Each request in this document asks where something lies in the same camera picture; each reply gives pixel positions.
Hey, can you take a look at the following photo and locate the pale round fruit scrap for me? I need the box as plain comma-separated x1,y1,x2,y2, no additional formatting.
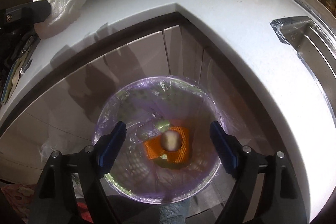
161,130,183,152

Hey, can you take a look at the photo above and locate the orange foam fruit net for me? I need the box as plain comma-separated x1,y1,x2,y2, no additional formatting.
143,126,191,164

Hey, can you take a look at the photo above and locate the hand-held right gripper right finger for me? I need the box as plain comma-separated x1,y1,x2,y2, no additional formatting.
209,121,307,224

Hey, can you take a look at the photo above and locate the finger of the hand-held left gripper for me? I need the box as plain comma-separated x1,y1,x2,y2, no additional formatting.
0,0,51,30

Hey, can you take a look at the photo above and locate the beige cabinet door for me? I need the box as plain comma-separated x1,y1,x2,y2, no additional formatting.
163,25,205,83
199,48,263,214
0,30,168,185

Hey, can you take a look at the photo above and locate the folded dish cloth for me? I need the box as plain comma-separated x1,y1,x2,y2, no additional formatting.
0,56,32,105

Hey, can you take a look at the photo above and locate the red patterned cloth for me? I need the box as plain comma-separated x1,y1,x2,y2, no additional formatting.
0,183,34,224

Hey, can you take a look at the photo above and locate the bin with purple liner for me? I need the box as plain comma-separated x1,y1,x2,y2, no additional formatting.
92,75,223,205

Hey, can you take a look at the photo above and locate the steel sink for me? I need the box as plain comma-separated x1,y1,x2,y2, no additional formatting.
270,17,336,114

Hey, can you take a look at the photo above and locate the green vegetable scrap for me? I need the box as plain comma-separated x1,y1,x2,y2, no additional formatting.
155,118,172,132

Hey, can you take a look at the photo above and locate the white plastic bag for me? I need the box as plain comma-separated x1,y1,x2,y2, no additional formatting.
33,0,88,39

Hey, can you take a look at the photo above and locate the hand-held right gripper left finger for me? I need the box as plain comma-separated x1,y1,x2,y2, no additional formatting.
28,121,127,224

